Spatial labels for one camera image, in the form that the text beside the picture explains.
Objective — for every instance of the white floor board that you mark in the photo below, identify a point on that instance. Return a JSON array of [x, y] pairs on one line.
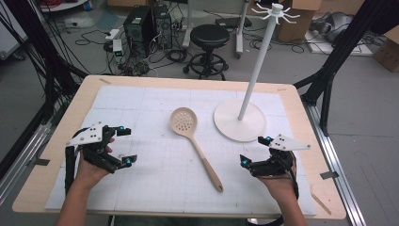
[[342, 48]]

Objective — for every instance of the large cardboard box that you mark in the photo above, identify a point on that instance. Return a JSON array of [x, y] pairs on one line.
[[298, 22]]

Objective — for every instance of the white utensil rack stand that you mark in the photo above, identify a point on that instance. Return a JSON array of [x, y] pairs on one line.
[[240, 121]]

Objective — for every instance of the black round stool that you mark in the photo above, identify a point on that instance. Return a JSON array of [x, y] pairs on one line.
[[209, 36]]

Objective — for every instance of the grey bag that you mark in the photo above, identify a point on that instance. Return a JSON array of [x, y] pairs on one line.
[[332, 26]]

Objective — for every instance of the white stand leg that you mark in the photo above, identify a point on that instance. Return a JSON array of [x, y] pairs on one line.
[[241, 28], [187, 25]]

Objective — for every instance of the person's left hand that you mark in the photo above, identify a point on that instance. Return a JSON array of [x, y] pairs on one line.
[[87, 174]]

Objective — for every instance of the small white device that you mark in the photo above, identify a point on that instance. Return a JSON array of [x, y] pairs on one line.
[[117, 47]]

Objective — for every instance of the thin wooden stick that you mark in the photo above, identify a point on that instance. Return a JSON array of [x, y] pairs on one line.
[[320, 203]]

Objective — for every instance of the large black computer tower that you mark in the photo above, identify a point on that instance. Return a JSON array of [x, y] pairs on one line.
[[138, 28]]

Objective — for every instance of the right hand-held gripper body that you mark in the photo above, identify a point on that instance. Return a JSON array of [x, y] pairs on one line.
[[276, 164]]

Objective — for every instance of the small cardboard box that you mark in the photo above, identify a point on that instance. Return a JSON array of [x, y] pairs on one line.
[[387, 50]]

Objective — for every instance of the slim black computer tower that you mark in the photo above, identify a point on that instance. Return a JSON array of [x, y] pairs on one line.
[[163, 26]]

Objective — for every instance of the beige slotted spoon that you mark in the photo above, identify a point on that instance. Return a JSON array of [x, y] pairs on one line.
[[184, 122]]

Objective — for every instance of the aluminium rail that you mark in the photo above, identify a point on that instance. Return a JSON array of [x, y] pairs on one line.
[[22, 157], [335, 163]]

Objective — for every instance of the black metal frame stand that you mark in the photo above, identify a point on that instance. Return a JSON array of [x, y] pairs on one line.
[[37, 40], [342, 50]]

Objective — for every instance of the black tape piece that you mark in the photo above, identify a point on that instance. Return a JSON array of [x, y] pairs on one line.
[[41, 162], [329, 175]]

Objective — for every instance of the flat black box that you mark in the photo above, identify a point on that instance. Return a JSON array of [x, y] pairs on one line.
[[233, 22]]

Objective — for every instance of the white power strip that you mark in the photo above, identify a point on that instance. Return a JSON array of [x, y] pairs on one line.
[[112, 34]]

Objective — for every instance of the white grid mat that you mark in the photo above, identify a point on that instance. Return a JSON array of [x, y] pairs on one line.
[[156, 188]]

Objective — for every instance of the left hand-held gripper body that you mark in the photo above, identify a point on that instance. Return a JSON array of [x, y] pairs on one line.
[[92, 135]]

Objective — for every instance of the person's right hand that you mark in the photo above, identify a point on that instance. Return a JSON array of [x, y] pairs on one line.
[[280, 186]]

